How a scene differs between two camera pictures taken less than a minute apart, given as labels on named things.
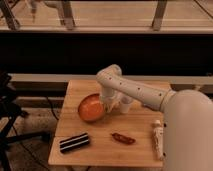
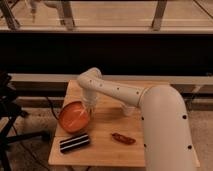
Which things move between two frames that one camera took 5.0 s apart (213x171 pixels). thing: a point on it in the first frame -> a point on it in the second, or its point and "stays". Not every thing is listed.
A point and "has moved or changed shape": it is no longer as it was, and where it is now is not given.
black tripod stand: [11, 111] stays
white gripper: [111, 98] -> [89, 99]
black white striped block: [73, 142] stays
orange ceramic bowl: [91, 107] has moved or changed shape
